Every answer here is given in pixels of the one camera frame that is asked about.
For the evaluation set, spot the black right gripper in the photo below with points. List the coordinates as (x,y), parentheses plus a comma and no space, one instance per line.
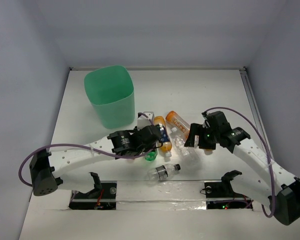
(197,129)

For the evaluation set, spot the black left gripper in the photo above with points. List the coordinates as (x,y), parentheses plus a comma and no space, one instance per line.
(153,133)

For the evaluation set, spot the green soda bottle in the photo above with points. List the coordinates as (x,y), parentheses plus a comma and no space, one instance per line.
(151,156)

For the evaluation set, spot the large clear plastic bottle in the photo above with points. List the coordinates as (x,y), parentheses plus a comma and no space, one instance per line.
(188,155)

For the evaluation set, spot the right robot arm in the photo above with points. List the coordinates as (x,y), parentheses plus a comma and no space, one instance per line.
(275,188)

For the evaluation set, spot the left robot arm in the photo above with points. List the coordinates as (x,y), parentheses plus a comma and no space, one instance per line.
(49,171)

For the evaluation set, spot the green plastic bin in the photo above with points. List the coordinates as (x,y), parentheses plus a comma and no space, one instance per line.
(110,91)

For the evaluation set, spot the blue label orange bottle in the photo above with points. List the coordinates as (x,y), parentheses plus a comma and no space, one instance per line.
(164,144)

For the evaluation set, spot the orange label clear bottle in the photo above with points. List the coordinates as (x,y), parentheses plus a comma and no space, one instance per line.
(177,121)

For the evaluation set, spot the small orange bottle right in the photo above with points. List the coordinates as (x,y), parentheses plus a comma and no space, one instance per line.
(208,151)

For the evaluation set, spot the small clear black-cap bottle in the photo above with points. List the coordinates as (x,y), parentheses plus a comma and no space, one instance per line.
(164,172)

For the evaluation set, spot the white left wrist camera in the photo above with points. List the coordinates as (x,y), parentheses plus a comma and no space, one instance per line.
(144,119)

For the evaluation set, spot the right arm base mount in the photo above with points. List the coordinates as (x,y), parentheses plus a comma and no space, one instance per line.
(220,197)

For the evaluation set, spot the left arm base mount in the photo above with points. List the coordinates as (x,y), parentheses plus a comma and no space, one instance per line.
(104,199)

